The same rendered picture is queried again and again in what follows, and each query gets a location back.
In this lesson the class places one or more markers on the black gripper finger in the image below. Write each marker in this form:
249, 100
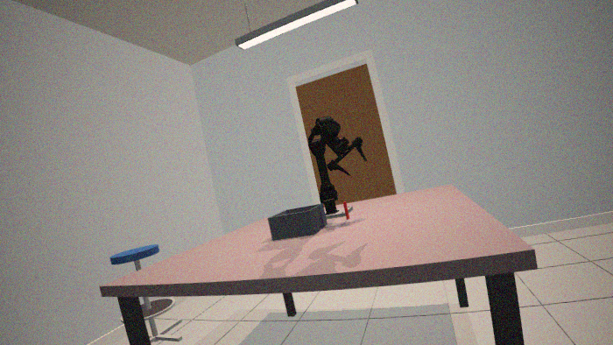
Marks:
341, 169
359, 148

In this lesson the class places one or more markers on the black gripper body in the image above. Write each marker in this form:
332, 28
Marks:
332, 164

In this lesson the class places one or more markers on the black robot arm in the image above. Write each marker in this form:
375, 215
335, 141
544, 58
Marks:
331, 129

